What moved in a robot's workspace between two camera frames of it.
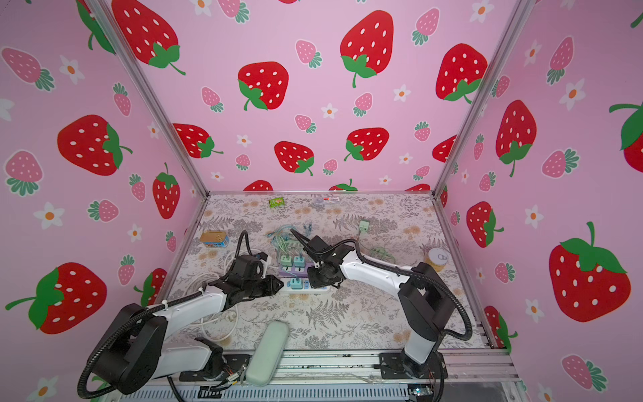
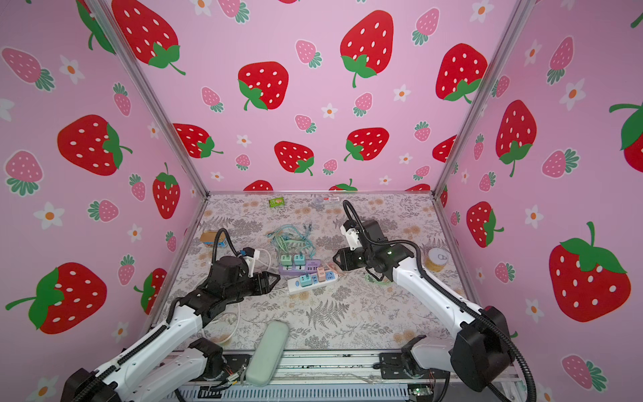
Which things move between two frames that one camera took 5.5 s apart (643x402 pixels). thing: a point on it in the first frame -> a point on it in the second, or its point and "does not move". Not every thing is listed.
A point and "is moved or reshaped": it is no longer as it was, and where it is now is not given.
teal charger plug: x=300 y=261 does not move
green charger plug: x=286 y=260 does not move
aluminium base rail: x=352 y=366 does not move
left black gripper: x=272 y=286 does not move
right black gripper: x=314 y=282 -> x=342 y=260
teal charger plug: x=296 y=283 is moved or reshaped
